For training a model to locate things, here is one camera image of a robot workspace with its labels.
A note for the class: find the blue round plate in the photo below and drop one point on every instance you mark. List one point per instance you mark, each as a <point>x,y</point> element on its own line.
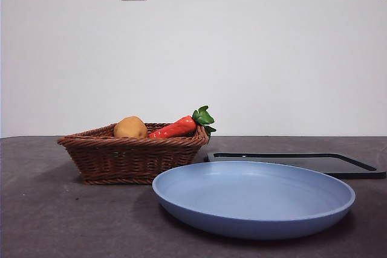
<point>254,197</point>

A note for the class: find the orange carrot with green leaves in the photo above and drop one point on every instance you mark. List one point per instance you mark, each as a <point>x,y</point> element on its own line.
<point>178,126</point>

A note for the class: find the yellow-brown potato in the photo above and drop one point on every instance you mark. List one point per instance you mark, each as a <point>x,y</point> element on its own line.
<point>130,126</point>

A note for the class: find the brown wicker basket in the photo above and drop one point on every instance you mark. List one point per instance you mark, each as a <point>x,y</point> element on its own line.
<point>130,161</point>

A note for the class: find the black cutting board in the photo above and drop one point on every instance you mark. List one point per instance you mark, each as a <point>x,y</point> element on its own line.
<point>332,164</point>

